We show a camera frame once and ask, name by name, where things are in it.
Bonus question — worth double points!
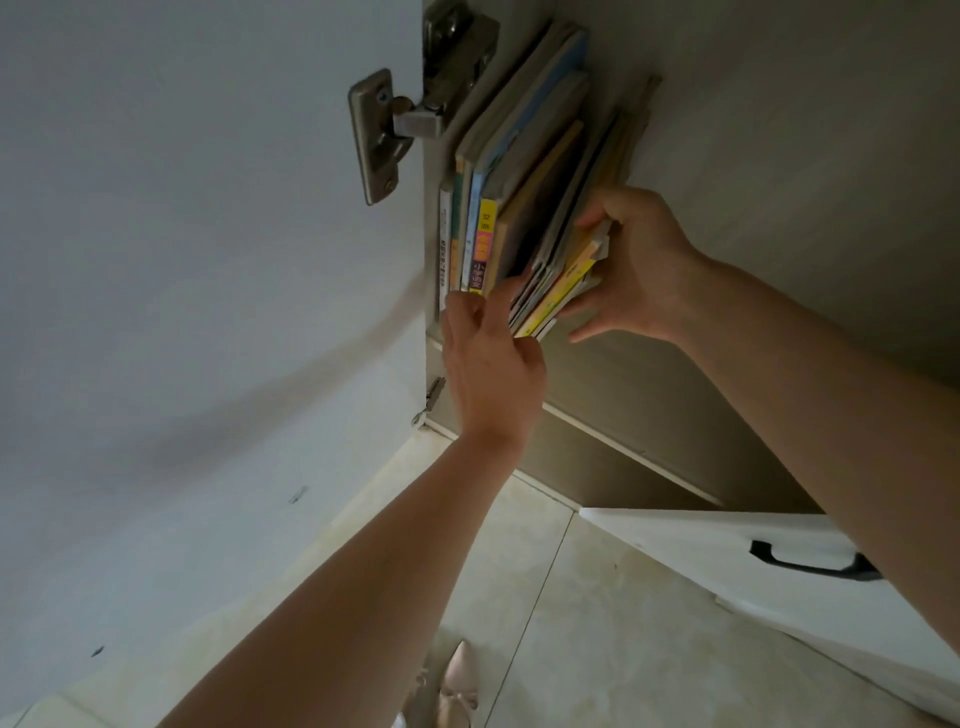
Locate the person's right hand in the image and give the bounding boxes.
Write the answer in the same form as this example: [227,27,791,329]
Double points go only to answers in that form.
[558,185,714,346]

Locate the person's left hand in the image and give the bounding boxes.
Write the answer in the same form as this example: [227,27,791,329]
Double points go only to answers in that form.
[440,271,549,451]

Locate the yellow orange cover book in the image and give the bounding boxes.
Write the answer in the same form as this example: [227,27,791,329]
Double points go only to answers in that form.
[513,217,613,340]

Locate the tan drawing cover book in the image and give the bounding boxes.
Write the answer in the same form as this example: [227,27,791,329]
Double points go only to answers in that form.
[509,112,628,324]

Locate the lime donkey cover book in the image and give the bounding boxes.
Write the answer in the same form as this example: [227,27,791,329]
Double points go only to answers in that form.
[536,74,661,343]

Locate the white wooden cabinet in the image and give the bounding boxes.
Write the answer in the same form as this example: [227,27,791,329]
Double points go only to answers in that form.
[419,0,960,515]

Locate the row of colourful books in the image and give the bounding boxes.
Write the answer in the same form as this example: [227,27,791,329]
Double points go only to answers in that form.
[437,22,590,298]

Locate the white cabinet door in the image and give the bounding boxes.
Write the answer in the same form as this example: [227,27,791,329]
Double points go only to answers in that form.
[0,0,433,721]
[578,507,960,725]

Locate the person's right forearm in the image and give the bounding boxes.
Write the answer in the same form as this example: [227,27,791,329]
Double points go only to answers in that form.
[674,254,960,654]

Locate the person's left forearm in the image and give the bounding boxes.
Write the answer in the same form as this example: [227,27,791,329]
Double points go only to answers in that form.
[157,434,526,728]

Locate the small metal cabinet hinge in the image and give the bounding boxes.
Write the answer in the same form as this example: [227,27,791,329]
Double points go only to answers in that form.
[410,376,448,429]

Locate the person's beige shoe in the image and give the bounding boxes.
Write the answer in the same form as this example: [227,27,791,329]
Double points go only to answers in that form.
[401,639,481,728]

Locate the black door handle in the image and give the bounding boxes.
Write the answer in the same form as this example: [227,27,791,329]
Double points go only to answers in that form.
[749,539,883,583]

